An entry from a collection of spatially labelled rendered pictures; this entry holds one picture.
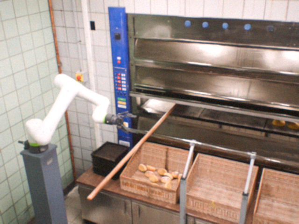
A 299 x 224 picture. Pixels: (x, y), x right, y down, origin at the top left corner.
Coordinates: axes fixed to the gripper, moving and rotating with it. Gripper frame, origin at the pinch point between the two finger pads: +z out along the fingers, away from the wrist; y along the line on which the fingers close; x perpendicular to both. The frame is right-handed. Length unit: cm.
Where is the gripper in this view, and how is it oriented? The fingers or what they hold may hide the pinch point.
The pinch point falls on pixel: (135, 124)
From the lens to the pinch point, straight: 276.3
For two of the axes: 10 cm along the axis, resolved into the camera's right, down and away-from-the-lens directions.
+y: 0.3, 9.0, 4.3
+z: 9.0, 1.6, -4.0
